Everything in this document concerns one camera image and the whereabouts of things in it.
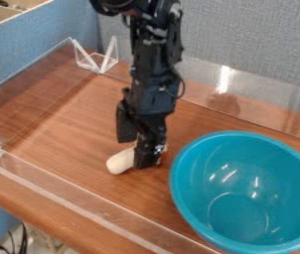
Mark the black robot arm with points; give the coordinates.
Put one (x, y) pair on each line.
(154, 23)

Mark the clear acrylic corner bracket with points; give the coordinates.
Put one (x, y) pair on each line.
(95, 62)

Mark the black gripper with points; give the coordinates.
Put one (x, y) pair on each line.
(149, 100)

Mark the white brown toy mushroom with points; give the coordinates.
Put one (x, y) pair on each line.
(135, 158)

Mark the blue plastic bowl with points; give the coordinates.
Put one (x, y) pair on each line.
(235, 184)

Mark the clear acrylic back barrier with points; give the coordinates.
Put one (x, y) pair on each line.
(251, 97)

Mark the clear acrylic front barrier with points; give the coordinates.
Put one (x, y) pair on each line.
(39, 193)

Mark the wooden shelf box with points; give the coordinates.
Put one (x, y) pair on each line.
(14, 8)

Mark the clear acrylic barrier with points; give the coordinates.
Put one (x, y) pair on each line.
(39, 193)
(251, 97)

